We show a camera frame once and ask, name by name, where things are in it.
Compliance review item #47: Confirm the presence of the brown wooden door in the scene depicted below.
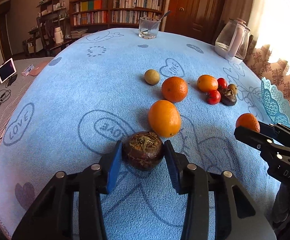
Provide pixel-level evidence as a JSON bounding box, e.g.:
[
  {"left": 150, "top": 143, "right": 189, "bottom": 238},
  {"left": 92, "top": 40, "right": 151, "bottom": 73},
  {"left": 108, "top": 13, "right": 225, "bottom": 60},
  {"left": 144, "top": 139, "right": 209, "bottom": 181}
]
[{"left": 165, "top": 0, "right": 225, "bottom": 44}]

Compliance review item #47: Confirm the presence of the tan round longan fruit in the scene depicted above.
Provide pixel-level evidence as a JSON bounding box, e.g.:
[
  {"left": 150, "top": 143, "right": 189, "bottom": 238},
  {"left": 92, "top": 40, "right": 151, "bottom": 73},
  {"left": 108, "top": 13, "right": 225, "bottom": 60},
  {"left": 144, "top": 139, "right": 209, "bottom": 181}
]
[{"left": 144, "top": 69, "right": 160, "bottom": 86}]

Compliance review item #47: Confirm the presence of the clear drinking glass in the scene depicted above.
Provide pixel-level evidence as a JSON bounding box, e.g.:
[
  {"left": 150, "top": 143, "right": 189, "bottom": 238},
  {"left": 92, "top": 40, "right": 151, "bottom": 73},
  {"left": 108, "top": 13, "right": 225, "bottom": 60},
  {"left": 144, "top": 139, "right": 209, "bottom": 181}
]
[{"left": 138, "top": 17, "right": 161, "bottom": 39}]

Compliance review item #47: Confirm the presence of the white tablet on stand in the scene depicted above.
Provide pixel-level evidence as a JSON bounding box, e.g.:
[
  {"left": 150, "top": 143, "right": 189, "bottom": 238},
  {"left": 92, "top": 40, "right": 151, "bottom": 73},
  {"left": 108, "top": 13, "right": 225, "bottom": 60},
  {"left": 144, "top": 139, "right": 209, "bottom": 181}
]
[{"left": 0, "top": 58, "right": 18, "bottom": 87}]

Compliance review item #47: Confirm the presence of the dark wooden side shelf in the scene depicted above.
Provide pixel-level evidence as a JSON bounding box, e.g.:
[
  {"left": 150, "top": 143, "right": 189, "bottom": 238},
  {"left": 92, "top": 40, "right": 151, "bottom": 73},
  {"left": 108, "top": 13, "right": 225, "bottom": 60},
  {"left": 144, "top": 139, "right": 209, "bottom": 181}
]
[{"left": 22, "top": 0, "right": 70, "bottom": 57}]

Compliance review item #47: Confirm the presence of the small brown longan fruit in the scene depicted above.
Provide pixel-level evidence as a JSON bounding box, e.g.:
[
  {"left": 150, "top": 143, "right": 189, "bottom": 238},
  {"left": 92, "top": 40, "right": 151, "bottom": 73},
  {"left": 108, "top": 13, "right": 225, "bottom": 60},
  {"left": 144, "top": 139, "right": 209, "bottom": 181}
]
[{"left": 227, "top": 83, "right": 238, "bottom": 95}]

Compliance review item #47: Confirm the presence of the glass kettle white handle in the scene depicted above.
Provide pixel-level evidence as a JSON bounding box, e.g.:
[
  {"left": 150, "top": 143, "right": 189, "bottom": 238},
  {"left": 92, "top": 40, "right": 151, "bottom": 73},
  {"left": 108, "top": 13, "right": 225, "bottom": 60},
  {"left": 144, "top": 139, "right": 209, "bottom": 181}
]
[{"left": 214, "top": 18, "right": 250, "bottom": 64}]

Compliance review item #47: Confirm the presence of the small mandarin orange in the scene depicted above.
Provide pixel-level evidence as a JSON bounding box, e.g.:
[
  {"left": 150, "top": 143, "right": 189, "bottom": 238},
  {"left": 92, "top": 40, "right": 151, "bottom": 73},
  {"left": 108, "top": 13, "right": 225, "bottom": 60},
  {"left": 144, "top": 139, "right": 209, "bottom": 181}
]
[{"left": 236, "top": 113, "right": 260, "bottom": 133}]

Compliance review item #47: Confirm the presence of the blue love print tablecloth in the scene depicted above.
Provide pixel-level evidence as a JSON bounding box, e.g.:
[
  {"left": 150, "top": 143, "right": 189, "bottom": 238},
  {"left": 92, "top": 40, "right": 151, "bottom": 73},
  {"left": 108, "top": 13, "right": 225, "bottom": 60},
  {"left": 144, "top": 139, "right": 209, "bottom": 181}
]
[{"left": 0, "top": 28, "right": 280, "bottom": 236}]

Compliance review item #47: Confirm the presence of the patterned beige curtain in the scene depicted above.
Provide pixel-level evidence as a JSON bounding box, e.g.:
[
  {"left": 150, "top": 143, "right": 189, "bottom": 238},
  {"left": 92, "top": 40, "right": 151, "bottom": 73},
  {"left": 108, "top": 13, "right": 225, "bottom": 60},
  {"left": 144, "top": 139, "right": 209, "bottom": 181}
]
[{"left": 243, "top": 41, "right": 290, "bottom": 104}]

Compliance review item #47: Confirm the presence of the round orange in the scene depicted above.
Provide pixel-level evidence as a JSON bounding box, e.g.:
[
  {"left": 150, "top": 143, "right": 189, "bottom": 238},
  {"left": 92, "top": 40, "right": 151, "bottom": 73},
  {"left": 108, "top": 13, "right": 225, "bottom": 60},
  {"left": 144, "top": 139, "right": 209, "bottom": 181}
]
[{"left": 161, "top": 76, "right": 188, "bottom": 102}]

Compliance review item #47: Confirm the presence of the dark brown water chestnut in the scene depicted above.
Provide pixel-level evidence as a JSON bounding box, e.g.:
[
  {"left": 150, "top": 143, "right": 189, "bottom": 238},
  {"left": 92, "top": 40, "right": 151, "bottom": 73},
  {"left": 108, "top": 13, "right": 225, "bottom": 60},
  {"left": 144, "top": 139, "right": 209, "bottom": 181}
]
[{"left": 122, "top": 132, "right": 165, "bottom": 171}]

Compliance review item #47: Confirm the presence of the white thermos flask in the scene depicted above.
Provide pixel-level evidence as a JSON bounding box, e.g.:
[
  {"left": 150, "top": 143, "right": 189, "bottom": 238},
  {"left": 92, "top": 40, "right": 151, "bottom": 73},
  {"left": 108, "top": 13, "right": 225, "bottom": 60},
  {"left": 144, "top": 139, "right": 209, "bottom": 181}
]
[{"left": 54, "top": 27, "right": 63, "bottom": 44}]

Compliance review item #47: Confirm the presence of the large oval orange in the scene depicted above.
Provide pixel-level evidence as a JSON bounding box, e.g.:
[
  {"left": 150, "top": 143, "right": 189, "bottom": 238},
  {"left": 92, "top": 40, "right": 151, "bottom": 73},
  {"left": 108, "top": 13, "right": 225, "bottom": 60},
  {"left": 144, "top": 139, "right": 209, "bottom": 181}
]
[{"left": 148, "top": 100, "right": 181, "bottom": 138}]

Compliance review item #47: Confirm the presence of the red cherry tomato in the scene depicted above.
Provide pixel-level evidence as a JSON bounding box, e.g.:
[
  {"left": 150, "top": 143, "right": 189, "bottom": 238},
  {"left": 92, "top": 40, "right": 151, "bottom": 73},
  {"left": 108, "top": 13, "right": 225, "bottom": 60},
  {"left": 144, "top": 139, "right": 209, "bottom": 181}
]
[
  {"left": 217, "top": 77, "right": 227, "bottom": 89},
  {"left": 206, "top": 90, "right": 221, "bottom": 105}
]

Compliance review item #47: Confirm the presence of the wooden bookshelf with books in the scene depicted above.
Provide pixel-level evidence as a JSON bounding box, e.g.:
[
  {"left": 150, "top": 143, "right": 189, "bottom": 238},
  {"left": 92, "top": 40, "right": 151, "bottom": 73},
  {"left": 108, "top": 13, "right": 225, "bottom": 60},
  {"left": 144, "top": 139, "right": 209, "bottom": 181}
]
[{"left": 69, "top": 0, "right": 166, "bottom": 30}]

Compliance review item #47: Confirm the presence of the spoon in glass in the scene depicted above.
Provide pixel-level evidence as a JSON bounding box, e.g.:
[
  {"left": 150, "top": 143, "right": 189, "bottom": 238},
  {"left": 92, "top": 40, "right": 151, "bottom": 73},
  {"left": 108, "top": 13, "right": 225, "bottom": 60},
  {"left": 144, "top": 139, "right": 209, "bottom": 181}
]
[{"left": 140, "top": 10, "right": 171, "bottom": 33}]

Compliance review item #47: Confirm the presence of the light blue lattice basket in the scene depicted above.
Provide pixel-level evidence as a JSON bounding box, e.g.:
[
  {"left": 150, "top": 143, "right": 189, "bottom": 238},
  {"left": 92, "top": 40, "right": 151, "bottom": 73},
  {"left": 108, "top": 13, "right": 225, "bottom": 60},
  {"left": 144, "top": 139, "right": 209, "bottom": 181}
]
[{"left": 261, "top": 77, "right": 290, "bottom": 128}]

